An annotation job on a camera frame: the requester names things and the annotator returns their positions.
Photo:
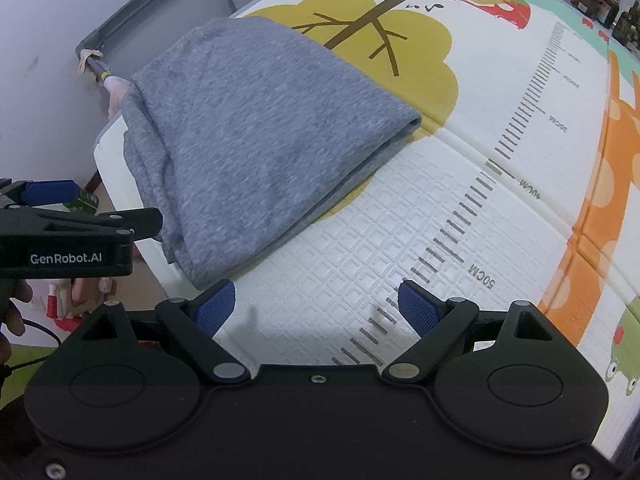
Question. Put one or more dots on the white red plastic bag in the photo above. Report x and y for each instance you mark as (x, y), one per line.
(65, 305)

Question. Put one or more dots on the brown wooden leg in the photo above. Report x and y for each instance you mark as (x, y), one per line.
(94, 182)

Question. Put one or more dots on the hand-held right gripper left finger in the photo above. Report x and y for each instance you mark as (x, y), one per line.
(216, 307)

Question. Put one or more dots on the printed foam play mat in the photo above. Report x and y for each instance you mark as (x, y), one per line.
(400, 210)

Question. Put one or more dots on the grey playpen fence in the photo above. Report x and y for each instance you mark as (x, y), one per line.
(140, 7)

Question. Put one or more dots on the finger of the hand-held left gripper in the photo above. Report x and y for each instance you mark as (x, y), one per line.
(75, 222)
(50, 192)

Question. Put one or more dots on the person's left hand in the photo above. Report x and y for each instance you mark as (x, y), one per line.
(21, 305)

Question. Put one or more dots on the grey sweatshirt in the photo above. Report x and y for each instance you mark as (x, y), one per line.
(250, 125)

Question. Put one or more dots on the dark brown jar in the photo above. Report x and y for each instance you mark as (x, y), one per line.
(587, 5)

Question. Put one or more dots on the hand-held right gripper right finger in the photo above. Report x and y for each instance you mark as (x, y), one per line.
(419, 309)

